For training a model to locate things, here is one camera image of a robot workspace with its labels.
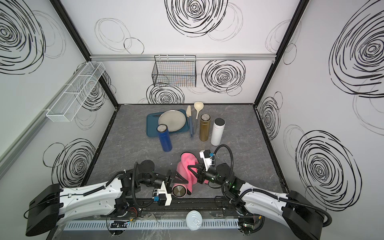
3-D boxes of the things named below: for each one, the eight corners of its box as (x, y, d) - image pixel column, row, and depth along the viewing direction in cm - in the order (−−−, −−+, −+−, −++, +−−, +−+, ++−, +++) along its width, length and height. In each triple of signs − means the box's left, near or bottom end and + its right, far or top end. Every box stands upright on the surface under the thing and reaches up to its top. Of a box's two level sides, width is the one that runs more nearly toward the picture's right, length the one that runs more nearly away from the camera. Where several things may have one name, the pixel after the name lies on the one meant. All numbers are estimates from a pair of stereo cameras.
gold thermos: (199, 141, 100) (201, 121, 84) (199, 133, 104) (200, 113, 88) (208, 141, 100) (211, 121, 84) (208, 133, 104) (210, 113, 88)
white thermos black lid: (211, 146, 99) (214, 126, 82) (210, 138, 103) (213, 117, 86) (220, 146, 99) (226, 126, 82) (219, 138, 103) (224, 117, 86)
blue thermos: (162, 151, 96) (156, 132, 79) (163, 144, 100) (157, 124, 83) (171, 151, 96) (167, 132, 79) (172, 144, 100) (168, 124, 83)
